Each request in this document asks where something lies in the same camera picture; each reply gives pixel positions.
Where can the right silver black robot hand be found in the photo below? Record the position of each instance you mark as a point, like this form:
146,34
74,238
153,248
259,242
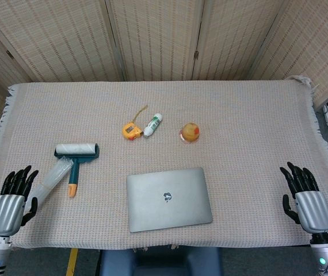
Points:
313,211

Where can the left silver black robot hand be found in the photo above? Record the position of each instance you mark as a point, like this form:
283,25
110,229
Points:
5,211

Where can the silver laptop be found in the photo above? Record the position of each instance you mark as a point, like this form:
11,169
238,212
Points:
168,199

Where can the clear plastic roller cover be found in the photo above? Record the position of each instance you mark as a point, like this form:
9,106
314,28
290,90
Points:
53,178

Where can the woven folding screen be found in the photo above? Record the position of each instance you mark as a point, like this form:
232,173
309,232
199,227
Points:
158,37

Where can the beige waffle weave tablecloth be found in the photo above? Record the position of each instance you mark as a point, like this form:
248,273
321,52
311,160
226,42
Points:
238,172

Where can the teal lint roller orange tip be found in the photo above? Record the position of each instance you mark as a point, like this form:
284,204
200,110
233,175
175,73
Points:
76,155

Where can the yellow red fruit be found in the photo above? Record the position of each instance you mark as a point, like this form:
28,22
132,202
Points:
190,132

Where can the yellow tape measure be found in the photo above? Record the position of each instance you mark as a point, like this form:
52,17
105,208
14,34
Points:
131,130

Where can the white green tube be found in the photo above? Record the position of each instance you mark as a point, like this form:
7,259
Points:
152,125

